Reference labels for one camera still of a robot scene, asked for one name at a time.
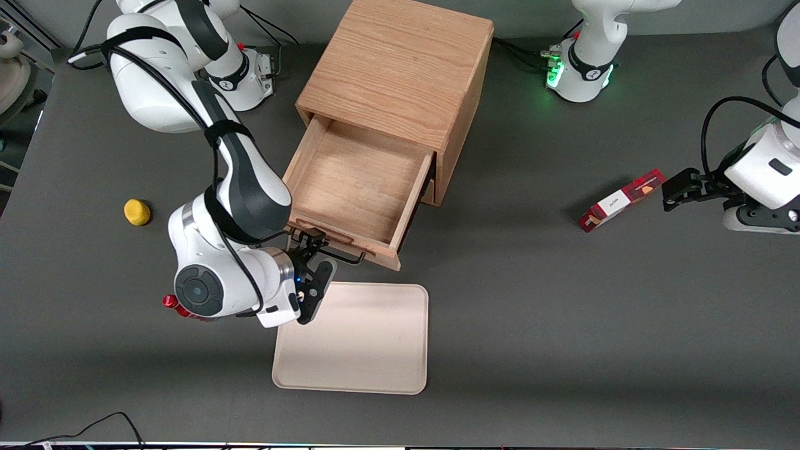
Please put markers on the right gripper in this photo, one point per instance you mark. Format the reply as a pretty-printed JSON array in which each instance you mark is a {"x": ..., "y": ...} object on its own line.
[{"x": 304, "y": 254}]

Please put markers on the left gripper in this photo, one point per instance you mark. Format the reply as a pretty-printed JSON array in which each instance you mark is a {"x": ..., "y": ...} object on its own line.
[{"x": 705, "y": 185}]

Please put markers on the wooden drawer with lip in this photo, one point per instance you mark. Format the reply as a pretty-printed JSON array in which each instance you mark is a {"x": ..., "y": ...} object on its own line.
[{"x": 356, "y": 181}]

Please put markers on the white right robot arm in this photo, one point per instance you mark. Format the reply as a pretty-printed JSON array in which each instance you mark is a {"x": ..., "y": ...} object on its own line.
[{"x": 150, "y": 81}]

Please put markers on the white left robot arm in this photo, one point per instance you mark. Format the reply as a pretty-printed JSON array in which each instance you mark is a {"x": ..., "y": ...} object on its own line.
[{"x": 590, "y": 69}]

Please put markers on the plain wooden drawer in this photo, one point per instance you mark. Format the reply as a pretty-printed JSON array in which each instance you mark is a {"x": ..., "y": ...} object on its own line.
[{"x": 430, "y": 194}]

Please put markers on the red and white box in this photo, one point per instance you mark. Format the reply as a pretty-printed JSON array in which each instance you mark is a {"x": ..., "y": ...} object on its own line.
[{"x": 619, "y": 203}]

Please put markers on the beige plastic tray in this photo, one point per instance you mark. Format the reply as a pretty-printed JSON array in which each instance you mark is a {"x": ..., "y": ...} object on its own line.
[{"x": 362, "y": 344}]

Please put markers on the red bottle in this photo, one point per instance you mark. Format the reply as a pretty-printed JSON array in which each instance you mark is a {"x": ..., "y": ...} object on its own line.
[{"x": 169, "y": 302}]

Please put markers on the yellow lemon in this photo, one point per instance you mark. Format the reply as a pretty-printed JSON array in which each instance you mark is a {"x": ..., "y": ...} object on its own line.
[{"x": 137, "y": 212}]

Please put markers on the oak wooden cabinet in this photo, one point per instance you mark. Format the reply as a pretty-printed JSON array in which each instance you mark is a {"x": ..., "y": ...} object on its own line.
[{"x": 400, "y": 62}]

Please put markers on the beige round object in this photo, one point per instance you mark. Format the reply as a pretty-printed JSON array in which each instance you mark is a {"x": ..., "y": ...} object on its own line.
[{"x": 12, "y": 69}]

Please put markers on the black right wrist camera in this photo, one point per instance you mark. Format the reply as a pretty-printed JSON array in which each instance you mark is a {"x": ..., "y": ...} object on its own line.
[{"x": 310, "y": 239}]

